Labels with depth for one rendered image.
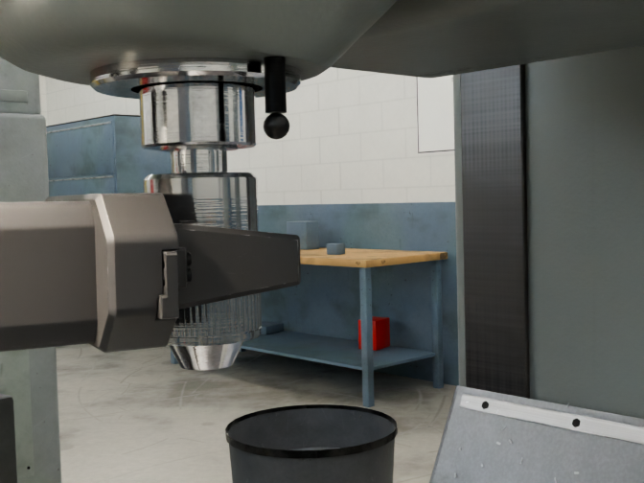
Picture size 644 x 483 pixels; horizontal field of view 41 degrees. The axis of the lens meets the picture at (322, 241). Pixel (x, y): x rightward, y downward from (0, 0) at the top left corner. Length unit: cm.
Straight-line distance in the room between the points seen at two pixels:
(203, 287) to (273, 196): 658
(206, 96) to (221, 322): 9
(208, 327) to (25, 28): 13
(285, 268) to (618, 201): 36
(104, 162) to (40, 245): 744
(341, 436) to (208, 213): 233
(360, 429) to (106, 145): 545
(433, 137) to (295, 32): 542
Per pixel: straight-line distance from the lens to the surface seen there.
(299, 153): 667
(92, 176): 794
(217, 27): 30
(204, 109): 34
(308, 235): 613
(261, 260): 34
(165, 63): 33
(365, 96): 618
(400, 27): 44
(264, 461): 225
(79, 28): 30
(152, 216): 30
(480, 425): 73
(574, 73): 68
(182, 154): 35
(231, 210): 34
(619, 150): 66
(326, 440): 266
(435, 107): 574
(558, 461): 68
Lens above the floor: 126
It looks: 3 degrees down
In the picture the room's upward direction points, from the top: 2 degrees counter-clockwise
